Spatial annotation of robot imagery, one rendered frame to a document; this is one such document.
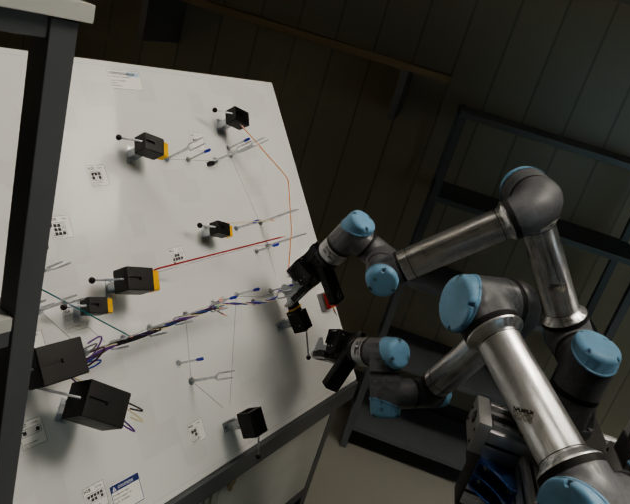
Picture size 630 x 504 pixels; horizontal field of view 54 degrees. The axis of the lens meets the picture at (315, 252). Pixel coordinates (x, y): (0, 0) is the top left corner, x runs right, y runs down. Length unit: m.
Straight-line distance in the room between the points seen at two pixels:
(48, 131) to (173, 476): 0.92
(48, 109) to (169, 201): 0.86
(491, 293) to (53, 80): 0.85
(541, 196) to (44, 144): 1.03
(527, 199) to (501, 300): 0.29
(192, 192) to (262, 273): 0.32
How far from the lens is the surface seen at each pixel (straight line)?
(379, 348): 1.50
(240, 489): 1.84
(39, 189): 0.80
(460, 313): 1.22
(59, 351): 1.16
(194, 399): 1.53
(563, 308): 1.67
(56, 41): 0.75
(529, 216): 1.42
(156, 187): 1.58
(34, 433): 1.30
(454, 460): 3.24
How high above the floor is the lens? 1.90
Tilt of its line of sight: 20 degrees down
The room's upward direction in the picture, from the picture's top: 17 degrees clockwise
